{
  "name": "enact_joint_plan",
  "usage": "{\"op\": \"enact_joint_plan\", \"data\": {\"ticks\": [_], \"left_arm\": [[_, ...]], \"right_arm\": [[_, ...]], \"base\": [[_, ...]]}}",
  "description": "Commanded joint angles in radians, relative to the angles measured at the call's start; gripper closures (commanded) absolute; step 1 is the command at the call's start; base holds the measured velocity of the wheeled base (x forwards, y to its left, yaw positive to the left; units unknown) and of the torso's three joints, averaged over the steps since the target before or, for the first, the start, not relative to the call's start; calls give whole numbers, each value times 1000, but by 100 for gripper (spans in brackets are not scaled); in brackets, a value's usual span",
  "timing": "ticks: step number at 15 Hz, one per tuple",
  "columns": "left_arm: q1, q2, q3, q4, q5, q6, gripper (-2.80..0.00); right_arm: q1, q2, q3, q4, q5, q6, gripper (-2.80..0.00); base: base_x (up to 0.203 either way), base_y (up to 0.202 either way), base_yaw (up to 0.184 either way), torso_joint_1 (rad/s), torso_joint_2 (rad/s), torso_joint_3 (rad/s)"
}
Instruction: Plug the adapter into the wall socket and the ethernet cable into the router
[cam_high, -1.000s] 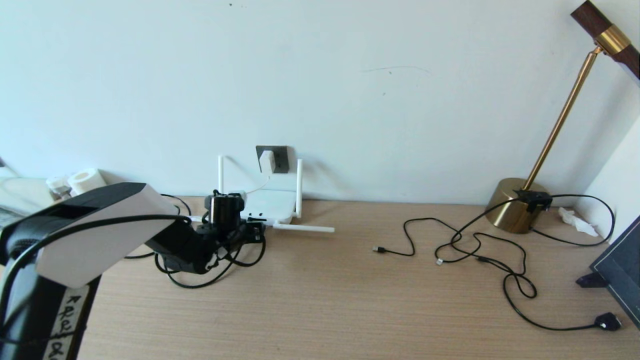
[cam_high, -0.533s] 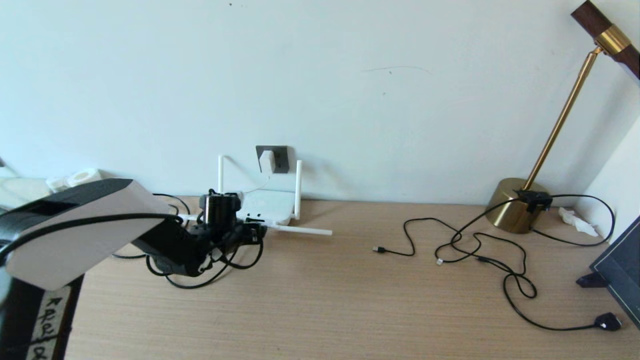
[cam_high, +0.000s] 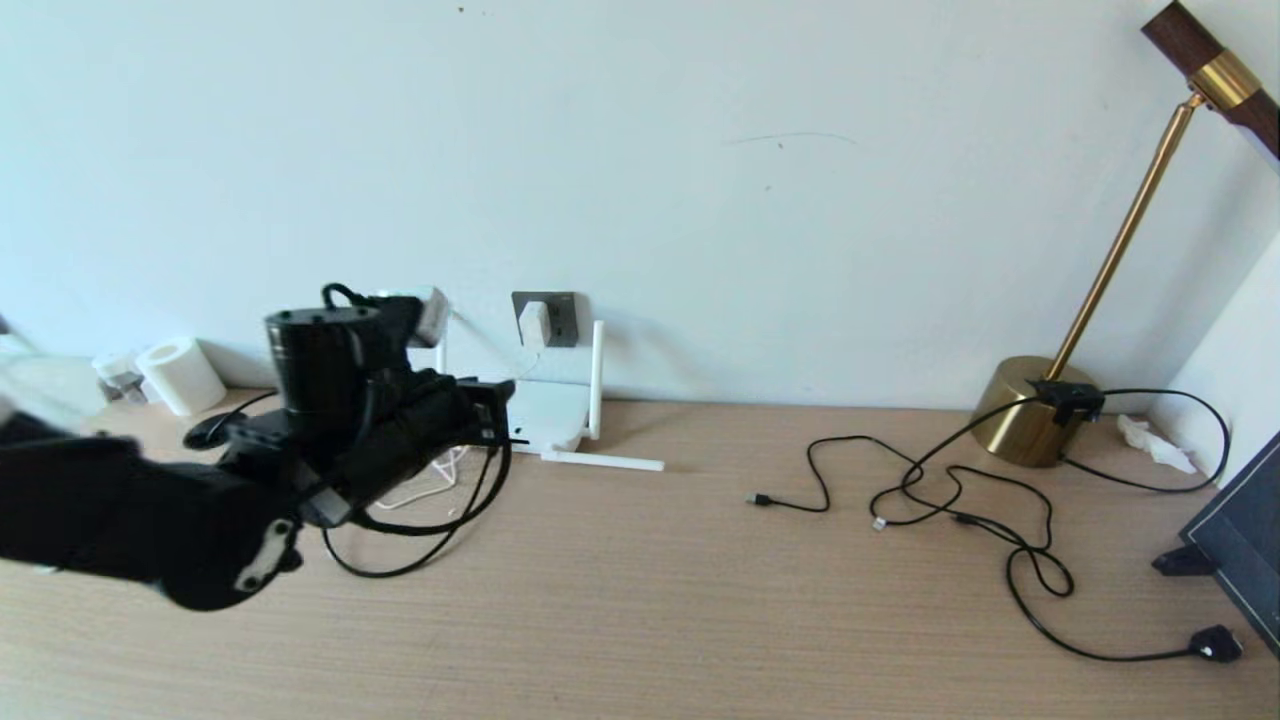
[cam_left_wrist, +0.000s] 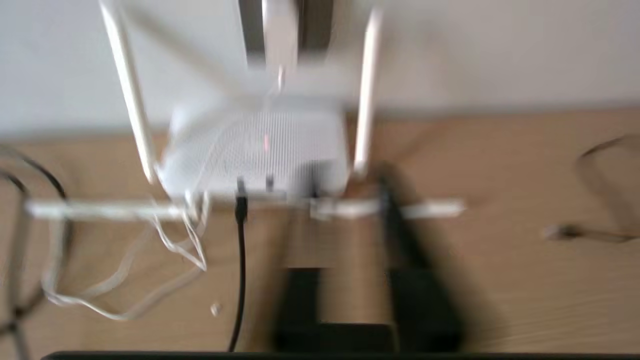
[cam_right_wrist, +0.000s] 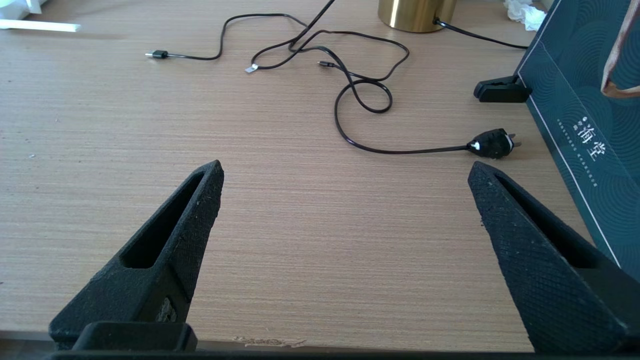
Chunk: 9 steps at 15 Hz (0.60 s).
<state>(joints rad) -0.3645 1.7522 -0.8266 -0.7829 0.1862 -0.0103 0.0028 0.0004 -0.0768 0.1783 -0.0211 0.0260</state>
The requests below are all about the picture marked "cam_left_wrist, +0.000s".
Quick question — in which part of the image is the white wifi router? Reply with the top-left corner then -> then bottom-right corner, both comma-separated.
25,0 -> 466,223

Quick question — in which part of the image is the grey wall socket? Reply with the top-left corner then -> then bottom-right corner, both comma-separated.
239,0 -> 335,68

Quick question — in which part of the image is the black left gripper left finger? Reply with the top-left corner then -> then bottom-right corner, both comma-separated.
272,220 -> 326,351

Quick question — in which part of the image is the thin dark wire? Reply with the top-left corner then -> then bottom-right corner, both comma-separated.
544,135 -> 640,245

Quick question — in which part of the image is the white power adapter with cord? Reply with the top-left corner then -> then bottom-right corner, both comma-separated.
42,65 -> 286,321

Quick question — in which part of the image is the black ethernet cable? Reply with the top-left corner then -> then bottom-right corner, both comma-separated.
0,145 -> 249,360

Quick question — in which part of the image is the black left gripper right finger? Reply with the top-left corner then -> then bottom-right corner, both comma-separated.
379,170 -> 466,351

